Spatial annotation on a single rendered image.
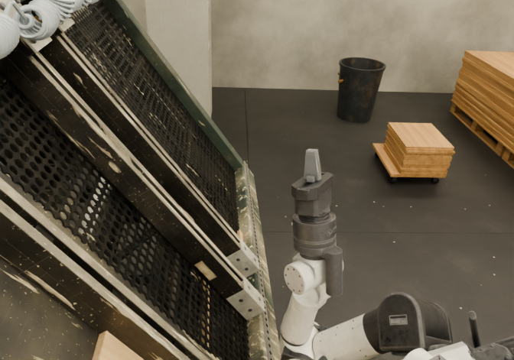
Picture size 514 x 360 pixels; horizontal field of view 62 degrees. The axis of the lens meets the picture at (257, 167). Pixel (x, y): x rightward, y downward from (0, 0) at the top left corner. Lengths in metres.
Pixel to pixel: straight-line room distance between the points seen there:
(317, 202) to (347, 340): 0.35
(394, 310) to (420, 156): 3.08
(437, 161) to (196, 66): 2.46
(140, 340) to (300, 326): 0.35
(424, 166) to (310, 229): 3.24
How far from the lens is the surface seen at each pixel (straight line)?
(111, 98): 1.29
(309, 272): 0.90
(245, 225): 1.85
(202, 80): 4.55
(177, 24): 4.43
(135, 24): 2.02
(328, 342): 1.07
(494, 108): 5.20
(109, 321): 0.88
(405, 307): 0.96
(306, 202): 0.84
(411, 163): 3.98
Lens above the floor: 2.03
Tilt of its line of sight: 30 degrees down
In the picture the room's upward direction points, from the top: 3 degrees clockwise
